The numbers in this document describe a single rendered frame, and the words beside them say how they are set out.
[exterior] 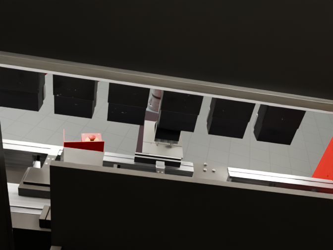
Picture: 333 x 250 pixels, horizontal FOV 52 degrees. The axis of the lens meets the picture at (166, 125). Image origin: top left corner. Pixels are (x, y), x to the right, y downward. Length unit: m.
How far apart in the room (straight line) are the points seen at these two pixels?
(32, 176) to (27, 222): 0.18
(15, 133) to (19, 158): 1.77
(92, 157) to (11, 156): 0.35
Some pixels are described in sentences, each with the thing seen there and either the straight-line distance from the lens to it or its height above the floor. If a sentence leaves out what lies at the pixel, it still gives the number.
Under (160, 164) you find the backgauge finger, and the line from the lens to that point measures 1.44.
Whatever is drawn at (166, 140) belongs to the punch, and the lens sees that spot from 1.43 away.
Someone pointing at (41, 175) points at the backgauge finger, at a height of 1.03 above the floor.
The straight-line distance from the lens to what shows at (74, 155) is 1.65.
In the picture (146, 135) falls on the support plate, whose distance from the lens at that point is 1.60.
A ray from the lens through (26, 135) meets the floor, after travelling 3.30.
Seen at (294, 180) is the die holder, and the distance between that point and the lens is 1.67.
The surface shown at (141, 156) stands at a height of 1.00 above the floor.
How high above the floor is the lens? 1.91
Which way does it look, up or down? 32 degrees down
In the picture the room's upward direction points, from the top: 11 degrees clockwise
